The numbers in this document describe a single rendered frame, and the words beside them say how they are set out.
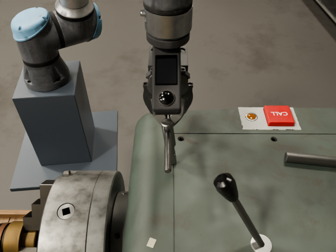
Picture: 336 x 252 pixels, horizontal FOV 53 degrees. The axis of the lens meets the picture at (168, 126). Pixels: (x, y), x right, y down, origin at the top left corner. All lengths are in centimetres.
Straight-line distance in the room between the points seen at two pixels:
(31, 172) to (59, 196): 72
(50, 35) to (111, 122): 57
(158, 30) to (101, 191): 34
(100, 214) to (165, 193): 13
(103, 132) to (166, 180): 84
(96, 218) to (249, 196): 29
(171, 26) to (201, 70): 258
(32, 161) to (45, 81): 42
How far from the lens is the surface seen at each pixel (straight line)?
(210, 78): 300
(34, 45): 110
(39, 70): 115
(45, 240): 69
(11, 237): 84
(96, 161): 138
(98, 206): 68
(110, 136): 146
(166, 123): 61
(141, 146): 75
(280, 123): 81
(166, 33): 52
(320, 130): 84
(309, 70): 333
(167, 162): 57
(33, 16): 112
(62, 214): 69
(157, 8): 51
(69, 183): 73
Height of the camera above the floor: 181
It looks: 45 degrees down
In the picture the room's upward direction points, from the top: straight up
